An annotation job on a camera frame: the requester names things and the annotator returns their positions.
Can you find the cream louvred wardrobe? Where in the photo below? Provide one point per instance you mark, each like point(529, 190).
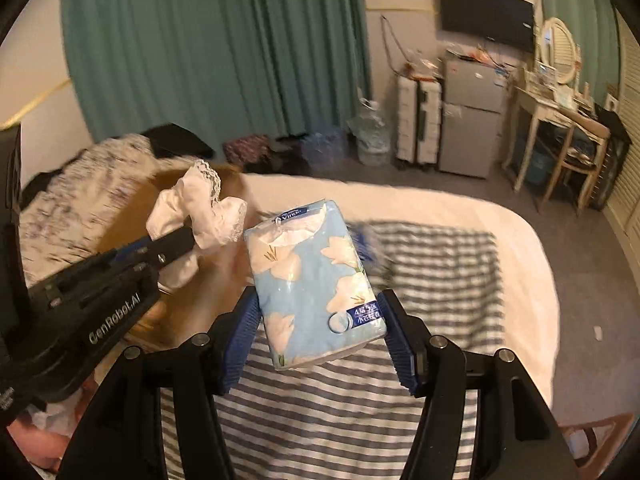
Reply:
point(627, 135)

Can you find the white lace cloth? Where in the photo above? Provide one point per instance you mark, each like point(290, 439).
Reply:
point(200, 215)

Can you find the person's left hand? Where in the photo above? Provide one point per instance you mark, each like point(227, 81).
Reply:
point(45, 445)

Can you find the black wall television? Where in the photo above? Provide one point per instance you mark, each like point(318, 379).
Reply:
point(485, 12)

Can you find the blue floral tissue pack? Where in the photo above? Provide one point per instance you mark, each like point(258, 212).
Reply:
point(310, 285)

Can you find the clear plastic bag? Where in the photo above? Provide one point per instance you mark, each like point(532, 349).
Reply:
point(420, 62)

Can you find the floral white blanket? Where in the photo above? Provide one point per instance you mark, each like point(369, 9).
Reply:
point(75, 210)

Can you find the white bed mattress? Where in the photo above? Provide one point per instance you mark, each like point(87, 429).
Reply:
point(520, 285)

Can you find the dark patterned bag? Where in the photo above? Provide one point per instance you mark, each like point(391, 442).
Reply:
point(245, 152)

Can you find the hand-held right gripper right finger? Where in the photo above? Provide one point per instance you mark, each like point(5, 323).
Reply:
point(400, 350)

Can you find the narrow teal curtain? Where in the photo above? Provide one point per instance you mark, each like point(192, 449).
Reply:
point(575, 10)

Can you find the oval white mirror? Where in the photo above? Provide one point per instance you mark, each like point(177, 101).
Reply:
point(557, 50)

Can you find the wooden stool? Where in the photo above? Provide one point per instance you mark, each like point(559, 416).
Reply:
point(595, 435)

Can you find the blue bucket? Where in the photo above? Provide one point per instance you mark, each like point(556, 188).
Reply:
point(540, 165)

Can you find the white suitcase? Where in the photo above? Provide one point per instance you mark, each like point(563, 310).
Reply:
point(417, 120)

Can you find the brown cardboard box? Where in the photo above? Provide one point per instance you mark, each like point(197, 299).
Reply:
point(220, 280)

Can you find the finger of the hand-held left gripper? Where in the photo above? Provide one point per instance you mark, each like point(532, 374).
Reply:
point(127, 251)
point(170, 246)

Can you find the cream dressing table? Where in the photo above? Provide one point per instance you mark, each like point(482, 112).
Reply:
point(537, 102)

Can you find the black clothing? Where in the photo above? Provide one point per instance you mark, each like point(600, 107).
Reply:
point(180, 142)

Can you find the black bag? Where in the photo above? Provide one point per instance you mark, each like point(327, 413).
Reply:
point(612, 120)

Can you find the blue plastic basket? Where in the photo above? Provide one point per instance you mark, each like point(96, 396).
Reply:
point(325, 149)

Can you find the large clear water jug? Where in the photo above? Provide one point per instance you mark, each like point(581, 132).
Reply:
point(372, 135)

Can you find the grey fridge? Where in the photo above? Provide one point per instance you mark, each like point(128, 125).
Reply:
point(470, 110)

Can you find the grey checkered blanket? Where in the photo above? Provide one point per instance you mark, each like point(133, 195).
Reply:
point(350, 410)

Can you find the wooden chair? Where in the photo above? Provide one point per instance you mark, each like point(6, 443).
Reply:
point(580, 135)

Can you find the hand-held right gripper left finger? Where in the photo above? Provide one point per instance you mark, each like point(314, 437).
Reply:
point(240, 345)

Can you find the wide teal curtain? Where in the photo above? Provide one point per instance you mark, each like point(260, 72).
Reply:
point(200, 50)

